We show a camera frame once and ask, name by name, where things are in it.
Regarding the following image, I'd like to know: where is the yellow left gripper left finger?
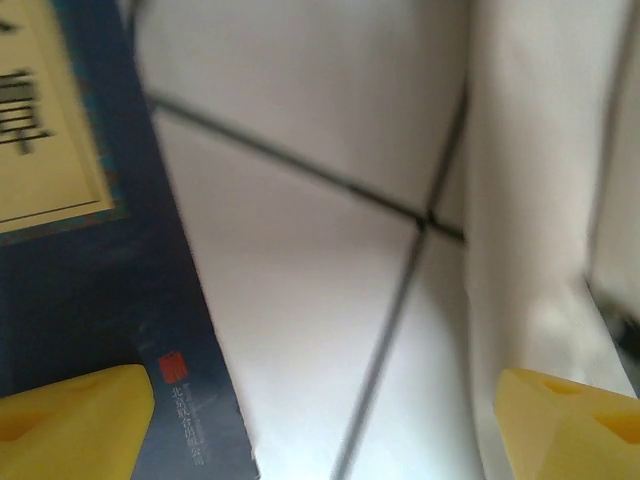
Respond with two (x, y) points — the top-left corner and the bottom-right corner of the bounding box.
(0, 363), (157, 480)

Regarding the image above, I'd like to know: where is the dark blue book cream label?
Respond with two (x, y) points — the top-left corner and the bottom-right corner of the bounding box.
(0, 0), (262, 480)

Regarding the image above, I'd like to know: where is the cream backpack with black straps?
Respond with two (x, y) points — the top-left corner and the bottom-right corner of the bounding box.
(462, 0), (640, 480)

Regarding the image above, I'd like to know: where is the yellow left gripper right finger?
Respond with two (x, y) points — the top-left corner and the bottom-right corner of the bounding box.
(493, 367), (640, 480)

